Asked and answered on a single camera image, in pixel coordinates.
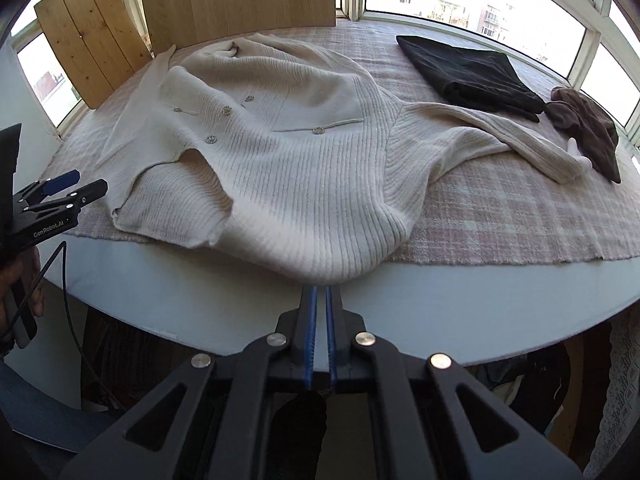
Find pink plaid table cloth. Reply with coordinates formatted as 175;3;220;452
41;19;640;266

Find knotty pine plank board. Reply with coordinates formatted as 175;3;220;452
35;0;151;110

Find black pants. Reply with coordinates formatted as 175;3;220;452
396;36;546;122

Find person's left hand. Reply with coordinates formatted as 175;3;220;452
0;246;47;319

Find dark brown garment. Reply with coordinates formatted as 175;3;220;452
544;87;622;184

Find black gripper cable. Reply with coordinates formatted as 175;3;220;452
4;239;101;401

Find cream knit garment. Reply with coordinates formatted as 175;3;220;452
96;34;590;285

